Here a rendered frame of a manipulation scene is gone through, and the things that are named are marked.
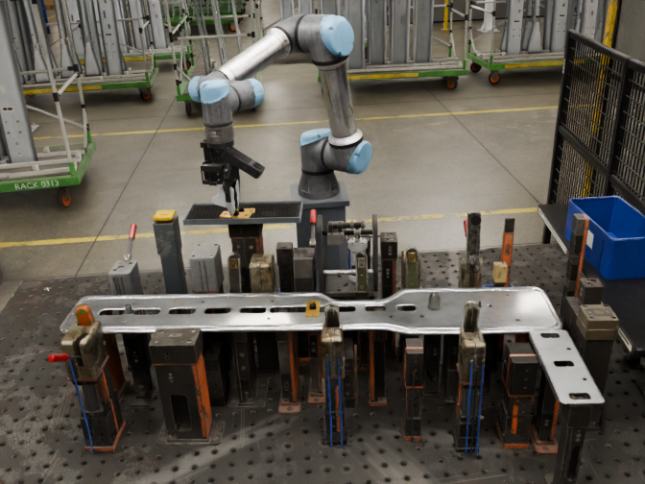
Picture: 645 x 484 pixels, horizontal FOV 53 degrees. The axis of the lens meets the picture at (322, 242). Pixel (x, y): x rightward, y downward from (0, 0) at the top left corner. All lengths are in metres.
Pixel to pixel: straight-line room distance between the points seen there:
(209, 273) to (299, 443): 0.56
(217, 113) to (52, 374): 1.07
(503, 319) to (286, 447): 0.69
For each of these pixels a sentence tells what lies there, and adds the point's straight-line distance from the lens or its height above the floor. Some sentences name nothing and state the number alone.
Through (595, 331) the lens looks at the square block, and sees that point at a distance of 1.78.
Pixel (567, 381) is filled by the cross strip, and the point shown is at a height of 1.00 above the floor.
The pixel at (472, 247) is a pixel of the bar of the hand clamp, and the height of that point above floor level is 1.11.
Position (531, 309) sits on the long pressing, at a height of 1.00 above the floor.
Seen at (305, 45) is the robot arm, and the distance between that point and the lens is 2.05.
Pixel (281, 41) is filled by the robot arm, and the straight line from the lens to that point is 2.05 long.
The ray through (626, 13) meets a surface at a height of 1.43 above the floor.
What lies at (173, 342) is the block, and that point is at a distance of 1.72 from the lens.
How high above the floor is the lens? 1.97
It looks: 26 degrees down
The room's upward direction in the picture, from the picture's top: 3 degrees counter-clockwise
